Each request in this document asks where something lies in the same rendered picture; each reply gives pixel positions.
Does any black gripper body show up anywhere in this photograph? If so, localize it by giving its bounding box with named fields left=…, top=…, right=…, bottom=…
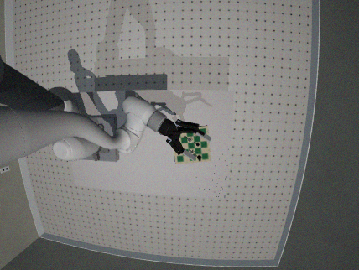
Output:
left=159, top=119, right=180, bottom=139

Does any green and cream checkered board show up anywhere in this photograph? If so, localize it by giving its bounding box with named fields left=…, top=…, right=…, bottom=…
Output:
left=174, top=126, right=211, bottom=164

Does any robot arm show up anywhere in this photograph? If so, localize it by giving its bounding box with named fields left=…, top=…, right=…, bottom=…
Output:
left=0, top=55, right=167, bottom=167

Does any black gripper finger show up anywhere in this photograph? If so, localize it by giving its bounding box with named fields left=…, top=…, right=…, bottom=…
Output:
left=166, top=135, right=195, bottom=161
left=173, top=119, right=211, bottom=142

